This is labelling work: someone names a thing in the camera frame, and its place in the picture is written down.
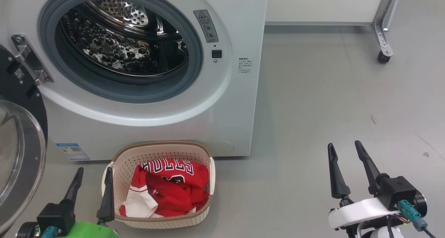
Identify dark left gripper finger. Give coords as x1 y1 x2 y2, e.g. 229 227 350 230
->
96 167 115 223
59 167 84 206

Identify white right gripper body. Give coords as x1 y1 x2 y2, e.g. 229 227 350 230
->
329 196 400 238

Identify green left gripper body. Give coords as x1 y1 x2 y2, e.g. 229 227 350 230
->
52 221 119 238

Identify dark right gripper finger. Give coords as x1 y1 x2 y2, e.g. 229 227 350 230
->
327 143 351 199
355 141 380 196

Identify black round glass washer door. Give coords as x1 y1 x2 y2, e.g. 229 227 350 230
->
0 45 48 234

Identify red and white jersey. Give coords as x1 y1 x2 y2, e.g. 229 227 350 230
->
119 159 210 218

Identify cream perforated laundry basket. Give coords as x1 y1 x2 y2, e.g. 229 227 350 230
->
102 141 216 229

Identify white front-load washing machine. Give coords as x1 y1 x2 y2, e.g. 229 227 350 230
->
0 0 269 161

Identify blue energy label sticker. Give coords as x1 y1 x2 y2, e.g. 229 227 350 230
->
56 143 90 161

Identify grey warning sticker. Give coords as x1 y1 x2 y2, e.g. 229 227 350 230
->
193 10 219 43

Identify teal left camera connector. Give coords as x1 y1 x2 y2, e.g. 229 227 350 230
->
40 226 58 238

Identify teal connector with black cable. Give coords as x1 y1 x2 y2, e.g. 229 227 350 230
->
397 200 438 238

